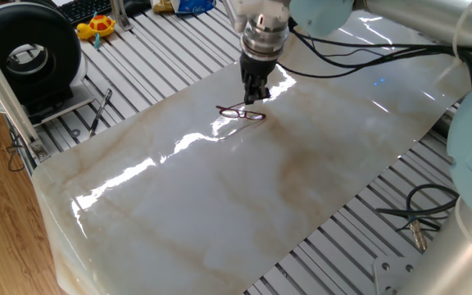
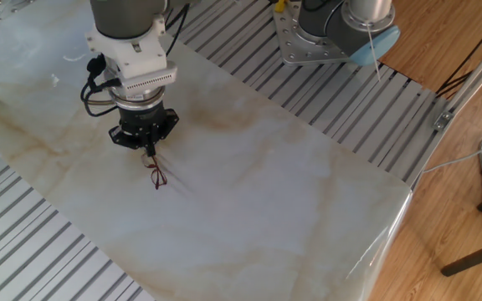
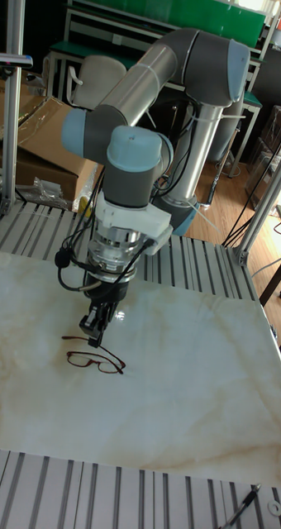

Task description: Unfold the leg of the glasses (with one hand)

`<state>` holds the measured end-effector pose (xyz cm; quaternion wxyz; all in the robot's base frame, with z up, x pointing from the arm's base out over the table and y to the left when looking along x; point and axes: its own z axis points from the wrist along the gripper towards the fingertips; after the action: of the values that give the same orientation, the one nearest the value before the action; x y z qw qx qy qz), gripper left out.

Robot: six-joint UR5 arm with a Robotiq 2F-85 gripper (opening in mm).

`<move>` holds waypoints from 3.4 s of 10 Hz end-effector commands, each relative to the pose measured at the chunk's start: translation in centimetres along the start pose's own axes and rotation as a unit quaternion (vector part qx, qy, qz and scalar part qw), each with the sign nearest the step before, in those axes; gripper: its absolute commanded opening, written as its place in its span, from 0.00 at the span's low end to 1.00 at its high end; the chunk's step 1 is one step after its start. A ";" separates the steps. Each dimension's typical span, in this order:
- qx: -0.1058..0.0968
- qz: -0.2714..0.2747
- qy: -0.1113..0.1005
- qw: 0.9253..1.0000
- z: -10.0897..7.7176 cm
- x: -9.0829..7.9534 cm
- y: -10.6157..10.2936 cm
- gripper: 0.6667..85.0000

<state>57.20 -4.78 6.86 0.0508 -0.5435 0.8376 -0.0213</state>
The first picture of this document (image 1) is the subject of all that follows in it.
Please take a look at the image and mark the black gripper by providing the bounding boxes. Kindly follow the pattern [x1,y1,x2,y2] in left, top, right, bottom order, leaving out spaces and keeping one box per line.
[238,53,279,106]

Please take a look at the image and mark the red framed glasses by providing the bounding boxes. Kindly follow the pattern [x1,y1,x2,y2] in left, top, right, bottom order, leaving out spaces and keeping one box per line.
[216,102,267,122]

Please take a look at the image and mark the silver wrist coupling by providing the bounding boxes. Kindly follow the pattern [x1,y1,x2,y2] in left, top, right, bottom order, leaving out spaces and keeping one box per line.
[239,12,291,62]

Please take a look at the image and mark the blue snack bag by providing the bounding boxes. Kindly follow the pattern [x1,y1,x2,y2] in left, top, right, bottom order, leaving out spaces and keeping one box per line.
[170,0,217,16]

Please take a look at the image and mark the glossy marble pattern mat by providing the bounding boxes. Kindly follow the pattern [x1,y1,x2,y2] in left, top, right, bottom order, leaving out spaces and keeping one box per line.
[30,8,472,295]

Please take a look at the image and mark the yellow snack bag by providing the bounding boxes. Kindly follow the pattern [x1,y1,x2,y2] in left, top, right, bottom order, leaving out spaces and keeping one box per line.
[152,0,175,13]

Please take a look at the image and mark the black computer mouse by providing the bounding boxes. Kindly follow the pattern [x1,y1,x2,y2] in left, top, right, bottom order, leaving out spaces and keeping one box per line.
[123,0,153,17]

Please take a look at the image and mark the black pen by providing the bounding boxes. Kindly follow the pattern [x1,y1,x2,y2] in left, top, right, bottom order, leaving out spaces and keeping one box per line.
[88,88,113,138]

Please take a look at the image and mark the short aluminium upright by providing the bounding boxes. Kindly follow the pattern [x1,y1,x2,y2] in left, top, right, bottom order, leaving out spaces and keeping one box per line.
[110,0,134,32]

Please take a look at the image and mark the yellow turtle toy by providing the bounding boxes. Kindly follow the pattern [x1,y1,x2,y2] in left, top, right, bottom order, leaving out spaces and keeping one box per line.
[75,11,117,50]

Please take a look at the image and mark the black keyboard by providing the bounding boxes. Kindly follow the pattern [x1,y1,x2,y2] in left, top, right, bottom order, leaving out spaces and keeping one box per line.
[57,0,114,25]

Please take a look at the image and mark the black round fan device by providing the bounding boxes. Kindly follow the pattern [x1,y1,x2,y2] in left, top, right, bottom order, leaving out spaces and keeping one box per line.
[0,1,96,126]

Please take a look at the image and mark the white printed wrist mount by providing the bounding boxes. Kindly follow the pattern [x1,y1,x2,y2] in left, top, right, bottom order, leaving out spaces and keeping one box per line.
[222,0,291,34]

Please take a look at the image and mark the black looped cable with plug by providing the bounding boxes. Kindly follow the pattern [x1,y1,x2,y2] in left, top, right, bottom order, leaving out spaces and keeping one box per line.
[374,183,461,252]

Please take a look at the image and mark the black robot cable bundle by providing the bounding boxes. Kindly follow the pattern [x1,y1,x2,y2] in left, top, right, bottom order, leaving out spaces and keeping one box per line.
[277,18,472,89]

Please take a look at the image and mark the aluminium table edge rail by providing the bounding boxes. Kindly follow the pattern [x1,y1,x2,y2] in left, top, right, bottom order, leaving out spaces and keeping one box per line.
[432,104,461,143]

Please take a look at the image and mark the metal corner bracket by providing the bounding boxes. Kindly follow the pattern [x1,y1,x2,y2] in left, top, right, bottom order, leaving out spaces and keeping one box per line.
[30,138,52,163]

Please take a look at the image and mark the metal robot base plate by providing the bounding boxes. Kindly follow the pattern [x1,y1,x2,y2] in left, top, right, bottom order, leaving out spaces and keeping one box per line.
[372,254,424,295]

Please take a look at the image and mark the thin black floor cable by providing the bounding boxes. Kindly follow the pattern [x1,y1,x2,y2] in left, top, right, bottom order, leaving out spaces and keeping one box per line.
[5,126,26,173]

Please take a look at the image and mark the aluminium frame post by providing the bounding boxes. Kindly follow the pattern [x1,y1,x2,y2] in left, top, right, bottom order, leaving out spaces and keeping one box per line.
[0,24,52,163]

